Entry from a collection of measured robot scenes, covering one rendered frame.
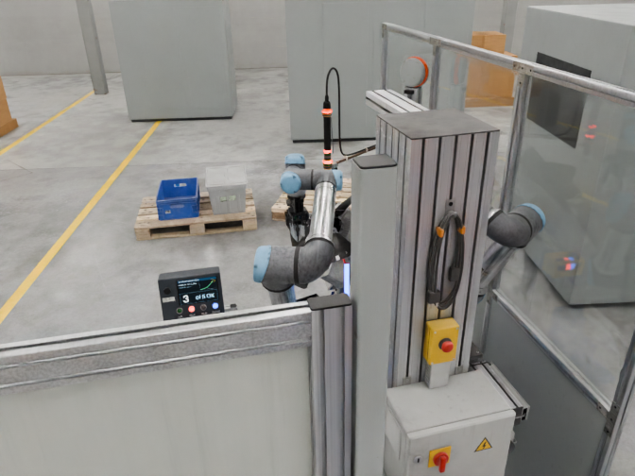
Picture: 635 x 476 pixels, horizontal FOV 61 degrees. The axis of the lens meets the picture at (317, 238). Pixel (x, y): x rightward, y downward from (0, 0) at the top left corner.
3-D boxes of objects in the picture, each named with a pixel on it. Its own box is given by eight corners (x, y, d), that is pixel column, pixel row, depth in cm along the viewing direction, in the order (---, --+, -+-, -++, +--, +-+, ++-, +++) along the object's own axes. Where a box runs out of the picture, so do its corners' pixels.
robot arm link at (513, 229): (502, 263, 182) (402, 168, 197) (517, 251, 189) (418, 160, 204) (523, 242, 174) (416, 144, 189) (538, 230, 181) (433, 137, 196)
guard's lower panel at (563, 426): (378, 276, 455) (382, 175, 414) (572, 582, 230) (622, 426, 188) (374, 277, 455) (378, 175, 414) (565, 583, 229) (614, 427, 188)
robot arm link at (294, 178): (310, 175, 187) (313, 163, 196) (278, 174, 188) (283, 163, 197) (310, 195, 190) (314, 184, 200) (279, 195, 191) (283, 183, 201)
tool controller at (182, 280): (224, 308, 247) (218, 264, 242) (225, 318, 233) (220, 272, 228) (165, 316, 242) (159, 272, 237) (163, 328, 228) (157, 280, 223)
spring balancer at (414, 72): (404, 84, 304) (398, 86, 299) (406, 54, 296) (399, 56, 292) (429, 87, 294) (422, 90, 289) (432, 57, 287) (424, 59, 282)
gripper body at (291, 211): (290, 229, 208) (289, 199, 202) (286, 219, 215) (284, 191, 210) (310, 226, 209) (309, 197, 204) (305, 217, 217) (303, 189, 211)
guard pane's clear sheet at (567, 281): (382, 171, 409) (387, 29, 363) (615, 409, 189) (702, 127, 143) (381, 171, 409) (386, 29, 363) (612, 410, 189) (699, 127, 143)
